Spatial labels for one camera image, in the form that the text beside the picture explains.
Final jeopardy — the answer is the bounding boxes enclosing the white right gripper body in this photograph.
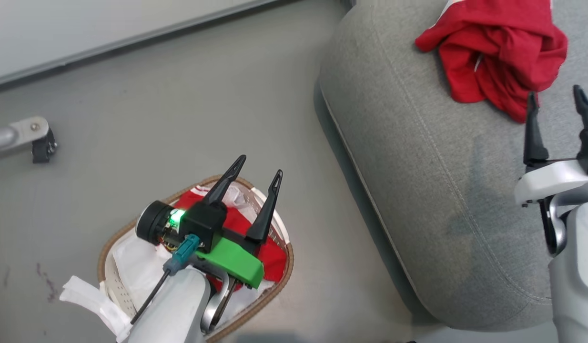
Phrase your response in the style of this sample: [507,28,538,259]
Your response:
[514,159,588,206]

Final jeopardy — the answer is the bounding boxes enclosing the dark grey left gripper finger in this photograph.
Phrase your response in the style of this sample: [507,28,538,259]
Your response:
[200,154,247,209]
[245,169,284,245]

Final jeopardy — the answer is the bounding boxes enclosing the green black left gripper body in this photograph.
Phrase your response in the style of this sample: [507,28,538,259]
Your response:
[179,202,265,290]

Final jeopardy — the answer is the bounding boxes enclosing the red white jersey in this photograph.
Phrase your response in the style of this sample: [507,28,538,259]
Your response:
[172,187,288,292]

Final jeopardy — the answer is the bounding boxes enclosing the white mesh basket liner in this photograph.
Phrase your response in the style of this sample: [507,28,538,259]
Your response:
[60,183,291,342]

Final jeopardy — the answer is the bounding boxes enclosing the white laundry basket brown rim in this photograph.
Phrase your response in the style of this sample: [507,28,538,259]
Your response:
[97,175,294,343]

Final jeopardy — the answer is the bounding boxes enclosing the red crumpled shirt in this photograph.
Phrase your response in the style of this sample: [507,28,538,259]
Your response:
[415,0,569,124]

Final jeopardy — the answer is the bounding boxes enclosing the grey fabric sofa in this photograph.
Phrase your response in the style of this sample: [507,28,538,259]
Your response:
[314,0,588,332]

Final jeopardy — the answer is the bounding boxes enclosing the black caster wheel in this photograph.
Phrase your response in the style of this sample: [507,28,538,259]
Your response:
[31,128,58,164]

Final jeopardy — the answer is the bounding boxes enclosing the silver metal stand leg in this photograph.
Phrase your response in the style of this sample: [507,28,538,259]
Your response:
[0,116,51,157]

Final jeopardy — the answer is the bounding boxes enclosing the black cable with teal plug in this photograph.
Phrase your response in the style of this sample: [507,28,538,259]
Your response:
[130,233,201,325]

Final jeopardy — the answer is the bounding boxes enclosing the white board with grey frame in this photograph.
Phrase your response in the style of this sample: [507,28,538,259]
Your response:
[0,0,281,90]

